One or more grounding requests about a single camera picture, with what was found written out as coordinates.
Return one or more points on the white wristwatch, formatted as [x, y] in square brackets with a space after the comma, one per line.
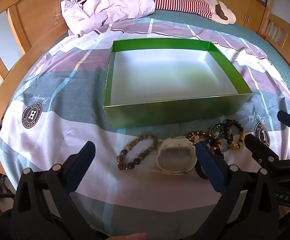
[165, 150]

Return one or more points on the plush toy striped shirt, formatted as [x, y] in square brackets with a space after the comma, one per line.
[180, 3]

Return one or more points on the person's left hand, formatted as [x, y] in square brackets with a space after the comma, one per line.
[124, 237]

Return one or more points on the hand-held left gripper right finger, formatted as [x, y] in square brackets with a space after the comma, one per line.
[210, 166]

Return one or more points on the wooden bed frame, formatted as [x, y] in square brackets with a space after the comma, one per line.
[2, 100]

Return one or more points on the green cardboard box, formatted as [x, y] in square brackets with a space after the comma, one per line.
[160, 65]

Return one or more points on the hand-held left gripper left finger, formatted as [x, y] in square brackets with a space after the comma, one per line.
[77, 170]

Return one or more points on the person's right hand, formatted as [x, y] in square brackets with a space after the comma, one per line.
[285, 211]

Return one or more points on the black bangle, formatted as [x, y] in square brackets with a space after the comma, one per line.
[199, 171]

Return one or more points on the printed patchwork bed sheet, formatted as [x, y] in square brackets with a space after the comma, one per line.
[67, 100]

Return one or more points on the crumpled lilac quilt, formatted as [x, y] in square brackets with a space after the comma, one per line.
[114, 2]

